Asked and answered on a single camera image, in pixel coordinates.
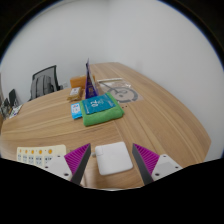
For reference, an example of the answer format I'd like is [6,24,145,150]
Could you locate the clear plastic bag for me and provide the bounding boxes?
[95,77,144,104]

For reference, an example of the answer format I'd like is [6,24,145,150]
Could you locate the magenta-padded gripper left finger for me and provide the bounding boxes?
[39,142,92,185]

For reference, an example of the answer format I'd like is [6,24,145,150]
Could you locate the small blue packet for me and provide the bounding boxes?
[70,102,83,120]

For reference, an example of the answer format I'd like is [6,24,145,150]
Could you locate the brown cluttered organizer box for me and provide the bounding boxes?
[0,97,13,118]

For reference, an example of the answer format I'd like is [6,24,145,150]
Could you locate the teal printed card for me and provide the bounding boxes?
[80,93,117,115]

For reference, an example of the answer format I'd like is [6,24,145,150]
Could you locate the white charger block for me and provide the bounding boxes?
[94,141,134,177]

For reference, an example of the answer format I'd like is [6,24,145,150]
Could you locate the cream power strip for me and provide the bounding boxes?
[16,144,68,169]

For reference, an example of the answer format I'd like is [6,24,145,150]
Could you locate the small black chair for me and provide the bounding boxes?
[8,88,21,108]

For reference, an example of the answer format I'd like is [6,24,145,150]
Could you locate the green and white pamphlet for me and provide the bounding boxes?
[8,104,24,120]

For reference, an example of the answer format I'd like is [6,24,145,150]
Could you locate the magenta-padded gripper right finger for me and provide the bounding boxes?
[131,142,183,185]

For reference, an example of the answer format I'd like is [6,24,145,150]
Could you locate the small brown box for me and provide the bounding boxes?
[67,87,84,102]

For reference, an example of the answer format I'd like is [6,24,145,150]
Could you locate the grey backpack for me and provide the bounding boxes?
[30,75,55,100]

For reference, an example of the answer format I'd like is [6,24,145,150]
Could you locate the black mesh office chair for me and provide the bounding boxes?
[29,64,64,101]

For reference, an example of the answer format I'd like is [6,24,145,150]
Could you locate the green folded cloth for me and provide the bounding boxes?
[79,93,125,128]

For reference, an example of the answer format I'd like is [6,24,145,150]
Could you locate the orange box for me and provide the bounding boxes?
[69,75,96,90]

